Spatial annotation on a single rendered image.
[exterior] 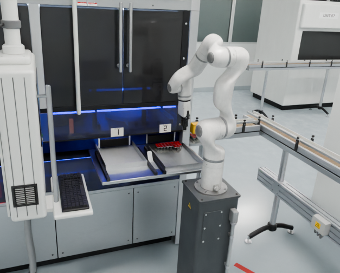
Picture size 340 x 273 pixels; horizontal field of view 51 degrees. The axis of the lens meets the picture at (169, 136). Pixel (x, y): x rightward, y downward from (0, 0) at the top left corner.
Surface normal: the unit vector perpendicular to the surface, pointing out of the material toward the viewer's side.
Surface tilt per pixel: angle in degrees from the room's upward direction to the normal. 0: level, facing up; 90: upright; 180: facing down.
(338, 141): 90
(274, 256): 0
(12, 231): 90
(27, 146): 90
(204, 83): 90
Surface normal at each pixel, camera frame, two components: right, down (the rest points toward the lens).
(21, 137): 0.33, 0.36
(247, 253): 0.05, -0.93
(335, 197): -0.93, 0.08
